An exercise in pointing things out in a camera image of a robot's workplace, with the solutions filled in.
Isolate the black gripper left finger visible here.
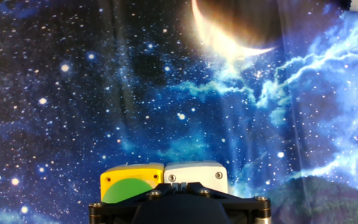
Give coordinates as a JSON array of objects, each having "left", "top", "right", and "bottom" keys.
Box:
[{"left": 88, "top": 182, "right": 180, "bottom": 224}]

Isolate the small green button white box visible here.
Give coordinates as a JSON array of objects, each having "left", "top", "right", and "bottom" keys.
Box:
[{"left": 163, "top": 160, "right": 229, "bottom": 194}]

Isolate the starry night landscape tablecloth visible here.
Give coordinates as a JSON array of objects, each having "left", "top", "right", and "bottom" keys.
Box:
[{"left": 0, "top": 0, "right": 358, "bottom": 224}]

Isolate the green mushroom button yellow box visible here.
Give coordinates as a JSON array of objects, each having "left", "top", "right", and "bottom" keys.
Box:
[{"left": 99, "top": 162, "right": 165, "bottom": 205}]

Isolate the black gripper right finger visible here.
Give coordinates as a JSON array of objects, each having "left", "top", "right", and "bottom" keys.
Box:
[{"left": 179, "top": 182, "right": 272, "bottom": 224}]

